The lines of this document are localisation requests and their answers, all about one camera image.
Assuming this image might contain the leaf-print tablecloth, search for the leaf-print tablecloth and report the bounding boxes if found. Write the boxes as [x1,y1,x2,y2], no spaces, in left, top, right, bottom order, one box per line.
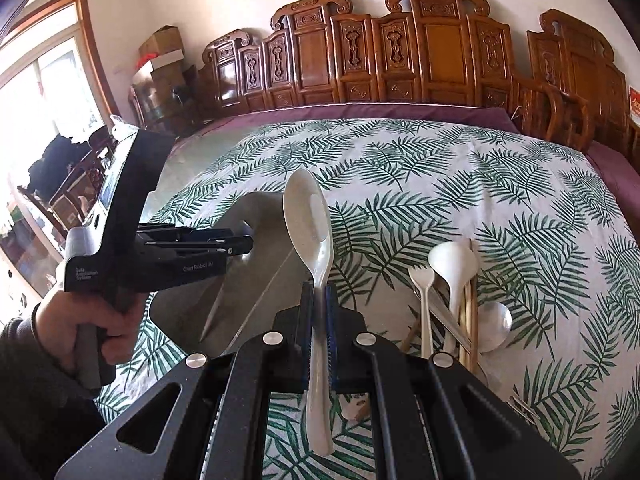
[95,119,640,480]

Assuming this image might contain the white and red box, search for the white and red box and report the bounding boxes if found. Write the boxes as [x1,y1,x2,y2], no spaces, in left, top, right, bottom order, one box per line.
[137,50,186,75]

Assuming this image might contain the carved wooden bench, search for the carved wooden bench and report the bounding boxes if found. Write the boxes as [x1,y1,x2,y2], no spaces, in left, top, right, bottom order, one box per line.
[270,0,517,111]

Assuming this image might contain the person's left forearm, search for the person's left forearm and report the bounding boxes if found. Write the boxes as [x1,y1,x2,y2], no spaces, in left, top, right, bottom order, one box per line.
[0,316,107,480]

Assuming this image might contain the white plastic fork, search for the white plastic fork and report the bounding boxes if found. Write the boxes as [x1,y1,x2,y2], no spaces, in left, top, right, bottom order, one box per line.
[407,266,437,359]

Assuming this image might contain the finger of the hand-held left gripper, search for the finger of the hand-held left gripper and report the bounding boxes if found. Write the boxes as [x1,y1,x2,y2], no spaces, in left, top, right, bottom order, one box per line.
[136,226,237,244]
[146,235,254,262]

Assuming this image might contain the cardboard box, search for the cardboard box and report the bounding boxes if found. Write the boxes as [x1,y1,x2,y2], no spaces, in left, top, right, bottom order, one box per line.
[138,25,185,61]
[150,66,187,93]

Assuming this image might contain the dark clothes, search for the dark clothes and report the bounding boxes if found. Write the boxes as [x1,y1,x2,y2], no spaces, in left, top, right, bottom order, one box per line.
[27,132,108,196]

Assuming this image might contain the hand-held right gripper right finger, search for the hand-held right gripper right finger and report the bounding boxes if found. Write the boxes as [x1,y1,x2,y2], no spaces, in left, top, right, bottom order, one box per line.
[324,282,583,480]

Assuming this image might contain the wooden chair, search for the wooden chair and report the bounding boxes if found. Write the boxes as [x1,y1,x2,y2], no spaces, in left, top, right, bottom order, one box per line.
[17,135,117,242]

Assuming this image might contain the person's left hand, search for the person's left hand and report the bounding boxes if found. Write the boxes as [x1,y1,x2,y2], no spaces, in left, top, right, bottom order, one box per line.
[31,290,147,357]

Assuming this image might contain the round white plastic spoon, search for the round white plastic spoon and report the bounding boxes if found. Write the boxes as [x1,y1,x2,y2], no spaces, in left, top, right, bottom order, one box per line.
[427,242,479,357]

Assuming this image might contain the carved wooden armchair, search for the carved wooden armchair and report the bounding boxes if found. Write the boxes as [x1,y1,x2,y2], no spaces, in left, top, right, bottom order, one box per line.
[515,9,632,161]
[200,30,275,120]

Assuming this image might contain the metal tray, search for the metal tray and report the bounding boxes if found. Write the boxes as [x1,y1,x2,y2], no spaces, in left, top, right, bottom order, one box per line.
[147,191,321,357]

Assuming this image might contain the wooden framed window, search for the wooden framed window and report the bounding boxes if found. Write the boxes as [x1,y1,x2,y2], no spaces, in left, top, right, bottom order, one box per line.
[0,0,120,311]

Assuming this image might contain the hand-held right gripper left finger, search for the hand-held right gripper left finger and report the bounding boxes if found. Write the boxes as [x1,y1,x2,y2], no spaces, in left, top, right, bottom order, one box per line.
[55,282,321,480]

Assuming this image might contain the wooden chopstick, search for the wooden chopstick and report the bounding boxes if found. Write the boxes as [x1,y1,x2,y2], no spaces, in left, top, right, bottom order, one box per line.
[399,319,422,354]
[458,240,474,372]

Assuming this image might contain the long white plastic spoon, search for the long white plastic spoon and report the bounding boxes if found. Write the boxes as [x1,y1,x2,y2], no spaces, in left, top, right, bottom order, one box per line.
[282,167,336,457]

